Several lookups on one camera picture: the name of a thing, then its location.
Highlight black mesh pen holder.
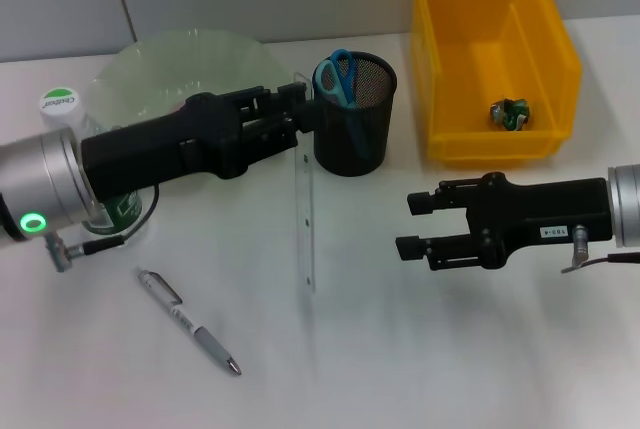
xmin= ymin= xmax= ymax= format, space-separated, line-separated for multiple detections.
xmin=311 ymin=51 xmax=399 ymax=178

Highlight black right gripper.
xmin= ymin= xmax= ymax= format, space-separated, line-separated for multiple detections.
xmin=394 ymin=172 xmax=615 ymax=273

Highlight transparent plastic ruler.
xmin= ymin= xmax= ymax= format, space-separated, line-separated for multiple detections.
xmin=292 ymin=70 xmax=319 ymax=293

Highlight translucent green wavy fruit plate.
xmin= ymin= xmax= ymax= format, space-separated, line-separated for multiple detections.
xmin=88 ymin=28 xmax=296 ymax=150

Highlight clear water bottle green label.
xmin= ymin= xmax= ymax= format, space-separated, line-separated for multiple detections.
xmin=38 ymin=86 xmax=151 ymax=245

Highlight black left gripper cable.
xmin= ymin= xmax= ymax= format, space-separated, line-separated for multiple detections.
xmin=44 ymin=183 xmax=161 ymax=273

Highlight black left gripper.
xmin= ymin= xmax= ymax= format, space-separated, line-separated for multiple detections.
xmin=79 ymin=82 xmax=322 ymax=201

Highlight green plastic wrapper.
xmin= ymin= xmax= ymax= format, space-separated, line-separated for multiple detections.
xmin=488 ymin=97 xmax=530 ymax=131

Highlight grey silver pen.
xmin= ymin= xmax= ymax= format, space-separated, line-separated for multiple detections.
xmin=135 ymin=268 xmax=243 ymax=377

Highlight yellow plastic bin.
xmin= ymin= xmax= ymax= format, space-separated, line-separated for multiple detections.
xmin=409 ymin=0 xmax=584 ymax=170

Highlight blue scissors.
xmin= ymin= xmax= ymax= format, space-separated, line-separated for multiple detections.
xmin=317 ymin=48 xmax=372 ymax=160

